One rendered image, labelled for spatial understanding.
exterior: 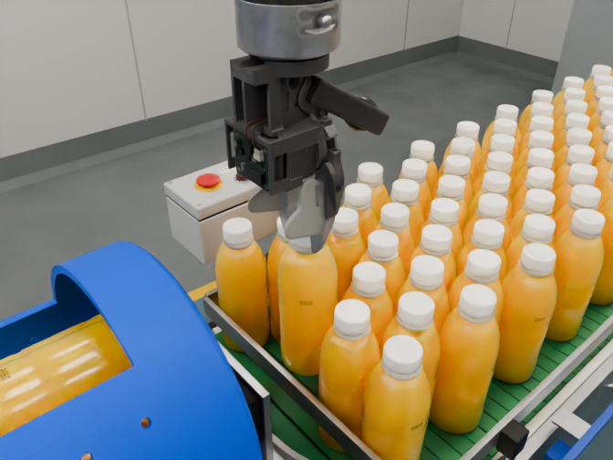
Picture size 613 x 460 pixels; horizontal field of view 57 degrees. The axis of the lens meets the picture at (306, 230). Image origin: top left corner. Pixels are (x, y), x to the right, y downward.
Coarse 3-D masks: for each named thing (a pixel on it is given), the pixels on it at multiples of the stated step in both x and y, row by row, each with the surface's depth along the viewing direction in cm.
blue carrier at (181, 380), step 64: (128, 256) 47; (64, 320) 60; (128, 320) 42; (192, 320) 43; (128, 384) 39; (192, 384) 41; (0, 448) 35; (64, 448) 36; (128, 448) 38; (192, 448) 41; (256, 448) 44
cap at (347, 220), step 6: (342, 210) 78; (348, 210) 78; (354, 210) 78; (336, 216) 76; (342, 216) 76; (348, 216) 76; (354, 216) 76; (336, 222) 75; (342, 222) 75; (348, 222) 75; (354, 222) 76; (336, 228) 76; (342, 228) 76; (348, 228) 76; (354, 228) 76
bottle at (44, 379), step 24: (72, 336) 46; (96, 336) 45; (24, 360) 43; (48, 360) 43; (72, 360) 44; (96, 360) 44; (120, 360) 45; (0, 384) 41; (24, 384) 42; (48, 384) 42; (72, 384) 43; (96, 384) 44; (0, 408) 40; (24, 408) 41; (48, 408) 42; (0, 432) 40
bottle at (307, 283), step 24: (288, 240) 62; (288, 264) 62; (312, 264) 61; (336, 264) 64; (288, 288) 63; (312, 288) 62; (336, 288) 65; (288, 312) 65; (312, 312) 64; (288, 336) 67; (312, 336) 66; (288, 360) 69; (312, 360) 68
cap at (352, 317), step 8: (344, 304) 61; (352, 304) 62; (360, 304) 61; (336, 312) 60; (344, 312) 60; (352, 312) 60; (360, 312) 60; (368, 312) 60; (336, 320) 60; (344, 320) 59; (352, 320) 59; (360, 320) 59; (368, 320) 60; (344, 328) 60; (352, 328) 59; (360, 328) 60
